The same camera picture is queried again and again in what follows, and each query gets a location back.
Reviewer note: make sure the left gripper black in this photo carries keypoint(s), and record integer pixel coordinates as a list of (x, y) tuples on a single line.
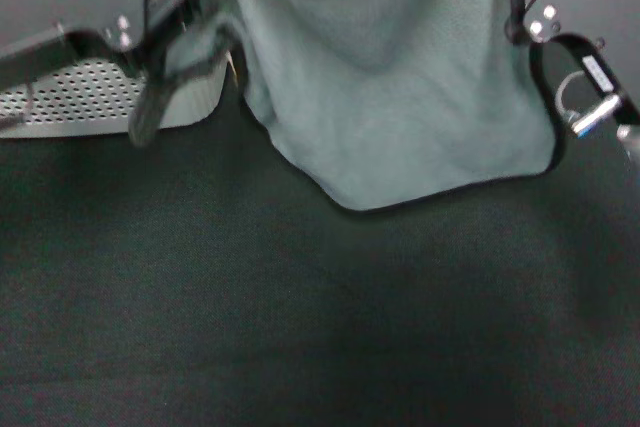
[(70, 2)]

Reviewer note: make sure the grey towel with black trim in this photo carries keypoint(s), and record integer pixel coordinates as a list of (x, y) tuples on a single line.
[(390, 97)]

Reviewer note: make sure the grey perforated plastic storage basket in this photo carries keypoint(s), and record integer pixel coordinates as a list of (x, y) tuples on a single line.
[(90, 102)]

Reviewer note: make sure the black tablecloth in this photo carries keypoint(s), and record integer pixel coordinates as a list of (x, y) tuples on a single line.
[(250, 322)]

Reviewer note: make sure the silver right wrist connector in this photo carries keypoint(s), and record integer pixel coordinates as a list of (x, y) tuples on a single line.
[(595, 114)]

